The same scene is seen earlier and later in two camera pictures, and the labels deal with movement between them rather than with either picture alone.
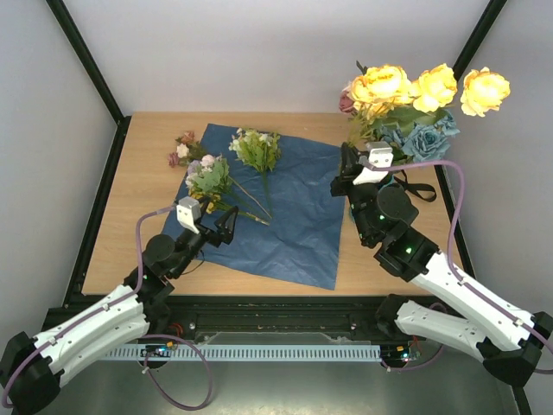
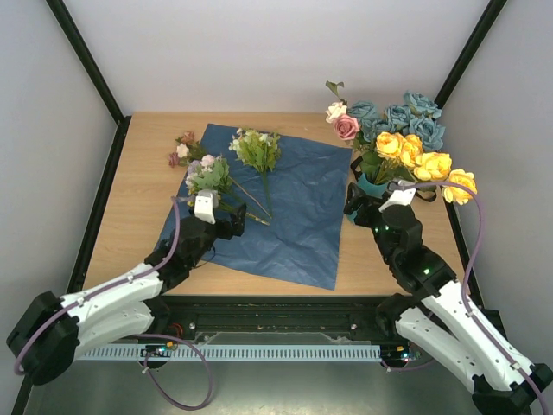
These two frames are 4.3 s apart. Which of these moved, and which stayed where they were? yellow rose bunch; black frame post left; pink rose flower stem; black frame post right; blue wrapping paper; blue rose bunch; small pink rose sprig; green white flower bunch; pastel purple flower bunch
Moved: yellow rose bunch; blue rose bunch; pink rose flower stem
Stayed: pastel purple flower bunch; black frame post left; black frame post right; small pink rose sprig; green white flower bunch; blue wrapping paper
